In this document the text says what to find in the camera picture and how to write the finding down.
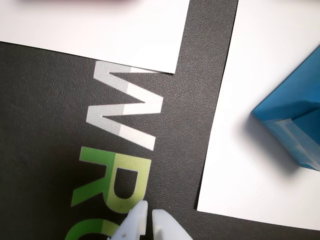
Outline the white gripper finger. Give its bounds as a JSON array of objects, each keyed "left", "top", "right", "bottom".
[
  {"left": 107, "top": 199, "right": 149, "bottom": 240},
  {"left": 151, "top": 209, "right": 194, "bottom": 240}
]

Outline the white paper sheet marked HOME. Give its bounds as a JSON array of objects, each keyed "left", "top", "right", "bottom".
[{"left": 196, "top": 0, "right": 320, "bottom": 231}]

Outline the blue paper box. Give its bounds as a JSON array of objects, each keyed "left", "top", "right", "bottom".
[{"left": 250, "top": 44, "right": 320, "bottom": 172}]

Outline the pink paper box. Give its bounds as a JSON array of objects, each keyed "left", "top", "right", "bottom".
[{"left": 18, "top": 0, "right": 141, "bottom": 4}]

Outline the black mat with WRO print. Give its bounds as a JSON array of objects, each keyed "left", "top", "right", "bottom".
[{"left": 0, "top": 0, "right": 320, "bottom": 240}]

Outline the white paper sheet marked 1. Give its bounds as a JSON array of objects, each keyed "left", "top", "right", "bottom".
[{"left": 0, "top": 0, "right": 191, "bottom": 75}]

